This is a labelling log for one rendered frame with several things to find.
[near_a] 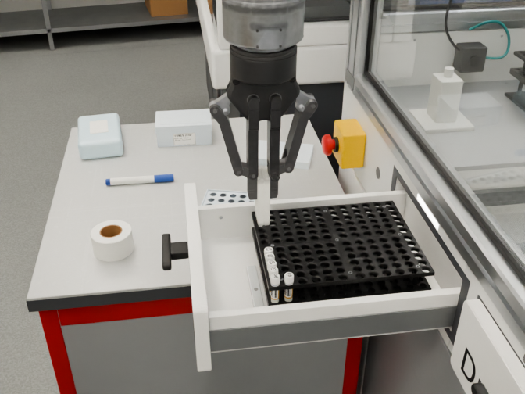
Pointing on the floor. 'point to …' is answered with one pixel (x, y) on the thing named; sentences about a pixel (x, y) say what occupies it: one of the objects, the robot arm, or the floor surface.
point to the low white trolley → (98, 310)
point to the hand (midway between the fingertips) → (262, 197)
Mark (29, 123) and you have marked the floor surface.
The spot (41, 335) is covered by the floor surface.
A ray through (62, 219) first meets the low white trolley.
